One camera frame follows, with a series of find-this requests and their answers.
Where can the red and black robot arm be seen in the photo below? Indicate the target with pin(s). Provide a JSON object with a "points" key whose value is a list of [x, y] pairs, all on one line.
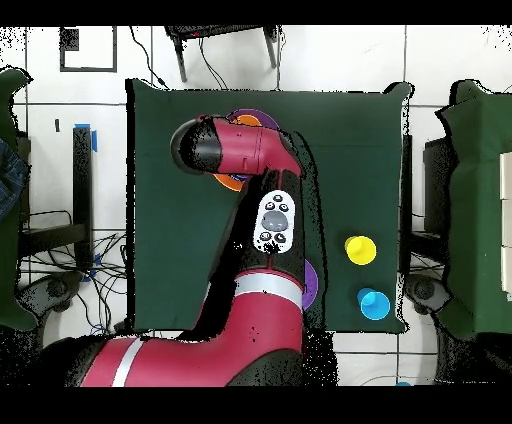
{"points": [[240, 340]]}

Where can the dark green tablecloth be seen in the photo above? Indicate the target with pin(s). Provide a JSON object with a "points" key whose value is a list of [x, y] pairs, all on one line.
{"points": [[180, 240]]}

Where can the blue cup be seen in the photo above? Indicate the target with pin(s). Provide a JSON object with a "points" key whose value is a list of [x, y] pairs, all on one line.
{"points": [[375, 306]]}

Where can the large orange bowl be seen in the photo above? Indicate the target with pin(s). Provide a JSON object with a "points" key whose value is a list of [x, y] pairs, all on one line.
{"points": [[228, 182]]}

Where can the grey square frame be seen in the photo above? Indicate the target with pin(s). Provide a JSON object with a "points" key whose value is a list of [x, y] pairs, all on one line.
{"points": [[88, 70]]}

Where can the person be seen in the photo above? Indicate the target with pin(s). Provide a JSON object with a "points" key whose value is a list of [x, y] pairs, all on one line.
{"points": [[10, 176]]}

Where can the dark green cloth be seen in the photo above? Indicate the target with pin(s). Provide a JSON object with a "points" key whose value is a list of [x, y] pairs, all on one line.
{"points": [[8, 260], [476, 200]]}

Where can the black metal stand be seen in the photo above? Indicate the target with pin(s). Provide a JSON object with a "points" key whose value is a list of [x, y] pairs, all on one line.
{"points": [[180, 60]]}

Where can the black floor base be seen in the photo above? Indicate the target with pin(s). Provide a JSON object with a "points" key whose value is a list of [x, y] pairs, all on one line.
{"points": [[56, 288], [426, 290]]}

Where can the yellow cup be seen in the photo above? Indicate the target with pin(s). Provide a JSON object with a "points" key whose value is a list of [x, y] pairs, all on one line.
{"points": [[362, 251]]}

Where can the blue tape strip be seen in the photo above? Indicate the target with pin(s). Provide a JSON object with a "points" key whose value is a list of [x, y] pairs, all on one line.
{"points": [[94, 140]]}

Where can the purple bowl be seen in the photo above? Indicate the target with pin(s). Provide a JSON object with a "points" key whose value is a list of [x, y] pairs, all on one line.
{"points": [[264, 118], [311, 284]]}

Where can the orange cup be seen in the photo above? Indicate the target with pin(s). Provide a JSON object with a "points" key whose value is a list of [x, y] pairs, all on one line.
{"points": [[248, 120]]}

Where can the black table frame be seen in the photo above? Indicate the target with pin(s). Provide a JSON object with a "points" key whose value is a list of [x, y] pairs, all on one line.
{"points": [[434, 180], [82, 180]]}

